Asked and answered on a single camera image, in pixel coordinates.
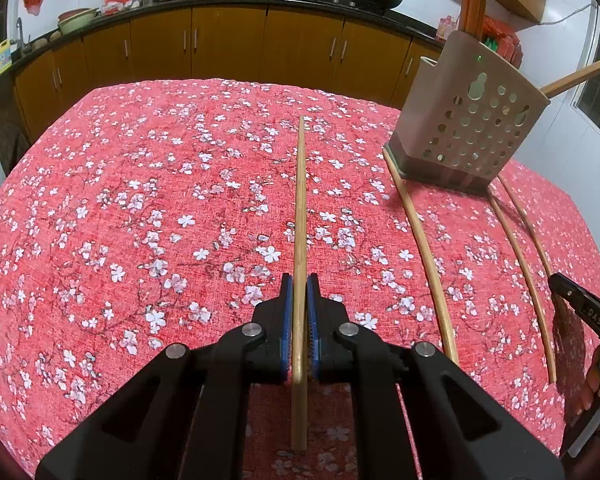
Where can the yellow detergent bottle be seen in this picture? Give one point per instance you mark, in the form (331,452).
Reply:
(2,60)

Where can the red floral tablecloth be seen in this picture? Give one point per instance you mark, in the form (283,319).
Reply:
(155,185)

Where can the metal faucet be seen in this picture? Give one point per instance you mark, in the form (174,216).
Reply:
(20,35)

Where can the brown base cabinets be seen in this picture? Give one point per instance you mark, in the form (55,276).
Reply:
(230,45)

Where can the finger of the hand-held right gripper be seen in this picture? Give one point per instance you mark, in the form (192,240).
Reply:
(567,291)

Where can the beige perforated chopstick holder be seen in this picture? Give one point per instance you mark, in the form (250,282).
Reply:
(460,110)

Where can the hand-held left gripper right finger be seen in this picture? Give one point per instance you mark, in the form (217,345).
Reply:
(314,320)

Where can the green basin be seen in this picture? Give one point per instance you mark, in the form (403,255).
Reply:
(77,21)

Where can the red and white plastic bag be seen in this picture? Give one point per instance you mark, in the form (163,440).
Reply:
(120,4)

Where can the pink bottle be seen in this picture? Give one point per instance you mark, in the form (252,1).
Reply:
(446,29)

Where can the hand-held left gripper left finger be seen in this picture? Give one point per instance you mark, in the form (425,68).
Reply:
(286,320)

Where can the crumpled red plastic bag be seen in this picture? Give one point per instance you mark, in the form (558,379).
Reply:
(497,26)

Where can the black kitchen countertop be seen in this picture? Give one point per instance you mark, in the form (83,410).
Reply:
(260,0)

